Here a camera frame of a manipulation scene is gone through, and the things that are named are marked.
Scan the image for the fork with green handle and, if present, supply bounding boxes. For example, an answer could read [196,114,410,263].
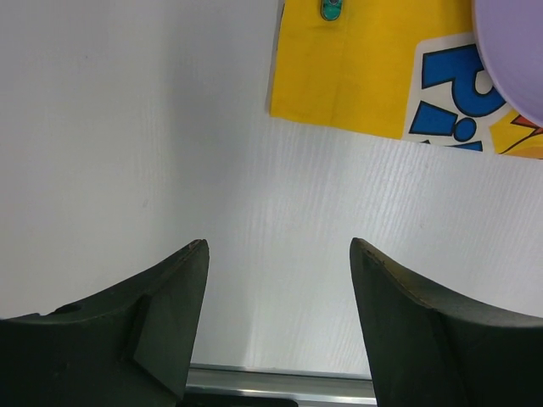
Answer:
[320,0,343,22]

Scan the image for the aluminium front rail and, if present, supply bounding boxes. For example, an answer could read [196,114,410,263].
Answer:
[185,365,378,406]

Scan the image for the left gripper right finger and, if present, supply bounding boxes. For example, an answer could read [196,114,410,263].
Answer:
[350,238,542,406]

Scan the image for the yellow cloth placemat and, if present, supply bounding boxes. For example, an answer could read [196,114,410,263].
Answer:
[270,1,542,159]

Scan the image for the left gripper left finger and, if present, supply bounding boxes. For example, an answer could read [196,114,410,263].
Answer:
[1,239,210,406]

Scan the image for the purple plastic plate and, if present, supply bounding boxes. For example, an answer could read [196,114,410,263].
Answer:
[472,0,542,126]

